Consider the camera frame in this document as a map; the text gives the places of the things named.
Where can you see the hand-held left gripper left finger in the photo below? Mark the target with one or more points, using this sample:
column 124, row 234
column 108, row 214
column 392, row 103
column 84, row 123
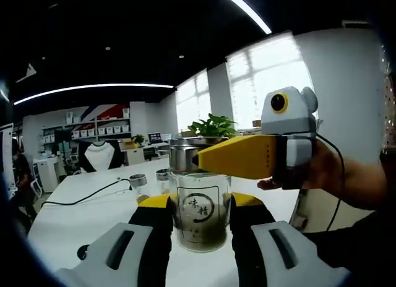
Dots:
column 123, row 246

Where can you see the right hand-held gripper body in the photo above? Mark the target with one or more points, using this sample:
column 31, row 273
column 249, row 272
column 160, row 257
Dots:
column 294, row 120

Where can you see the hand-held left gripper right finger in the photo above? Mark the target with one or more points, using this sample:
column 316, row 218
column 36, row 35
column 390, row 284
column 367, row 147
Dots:
column 278, row 250

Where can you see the small seasoning bottle white powder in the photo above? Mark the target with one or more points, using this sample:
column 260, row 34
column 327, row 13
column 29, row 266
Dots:
column 140, row 185

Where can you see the large seasoning bottle brown powder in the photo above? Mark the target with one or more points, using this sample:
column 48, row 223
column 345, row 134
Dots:
column 199, row 206

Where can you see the small seasoning bottle tan powder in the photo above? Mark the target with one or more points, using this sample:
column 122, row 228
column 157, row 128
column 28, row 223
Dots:
column 162, row 178

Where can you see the person's right hand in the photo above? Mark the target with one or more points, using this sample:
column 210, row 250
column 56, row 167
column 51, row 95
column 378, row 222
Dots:
column 321, row 172

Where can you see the potted green plant white pot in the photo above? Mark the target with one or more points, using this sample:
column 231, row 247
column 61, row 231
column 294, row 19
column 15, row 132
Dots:
column 213, row 126

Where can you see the open laptop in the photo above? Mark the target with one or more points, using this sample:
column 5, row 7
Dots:
column 154, row 138

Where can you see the office chair with white shirt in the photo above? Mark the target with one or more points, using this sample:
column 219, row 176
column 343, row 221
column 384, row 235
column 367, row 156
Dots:
column 100, row 155

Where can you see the small green plant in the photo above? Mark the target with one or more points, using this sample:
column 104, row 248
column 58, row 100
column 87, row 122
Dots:
column 138, row 139

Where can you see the white drawer cabinet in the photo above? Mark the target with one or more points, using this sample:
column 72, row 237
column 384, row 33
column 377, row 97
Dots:
column 46, row 174

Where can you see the bright ceiling light strip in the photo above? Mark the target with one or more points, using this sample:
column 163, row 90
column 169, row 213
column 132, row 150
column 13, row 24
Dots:
column 247, row 8

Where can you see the white storage shelf with bins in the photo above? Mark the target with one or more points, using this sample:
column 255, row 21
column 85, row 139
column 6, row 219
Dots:
column 92, row 129

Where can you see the curved ceiling light strip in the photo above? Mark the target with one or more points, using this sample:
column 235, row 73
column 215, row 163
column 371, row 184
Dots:
column 92, row 88

